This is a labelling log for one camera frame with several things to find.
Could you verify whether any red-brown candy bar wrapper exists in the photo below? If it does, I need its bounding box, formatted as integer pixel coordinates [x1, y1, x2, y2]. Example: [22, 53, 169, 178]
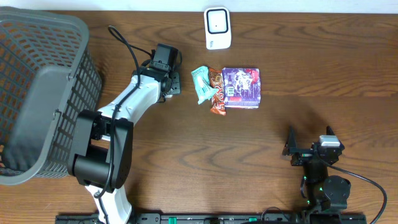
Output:
[209, 68, 226, 116]

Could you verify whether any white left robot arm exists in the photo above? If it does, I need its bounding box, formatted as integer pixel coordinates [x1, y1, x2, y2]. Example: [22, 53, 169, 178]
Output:
[66, 44, 182, 223]

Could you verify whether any white barcode scanner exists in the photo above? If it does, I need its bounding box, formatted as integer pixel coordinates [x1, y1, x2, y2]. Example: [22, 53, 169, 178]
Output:
[203, 7, 232, 50]

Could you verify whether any teal snack packet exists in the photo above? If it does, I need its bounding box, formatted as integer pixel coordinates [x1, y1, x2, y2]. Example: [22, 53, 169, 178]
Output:
[191, 66, 218, 105]

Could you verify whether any grey plastic mesh basket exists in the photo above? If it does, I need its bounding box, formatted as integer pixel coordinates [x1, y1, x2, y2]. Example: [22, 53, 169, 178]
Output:
[1, 6, 102, 185]

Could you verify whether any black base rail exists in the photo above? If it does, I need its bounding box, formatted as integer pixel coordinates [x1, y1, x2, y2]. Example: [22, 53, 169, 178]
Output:
[55, 213, 368, 224]

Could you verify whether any purple snack box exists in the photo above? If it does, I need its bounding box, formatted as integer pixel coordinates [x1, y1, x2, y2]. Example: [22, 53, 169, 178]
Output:
[221, 68, 261, 109]

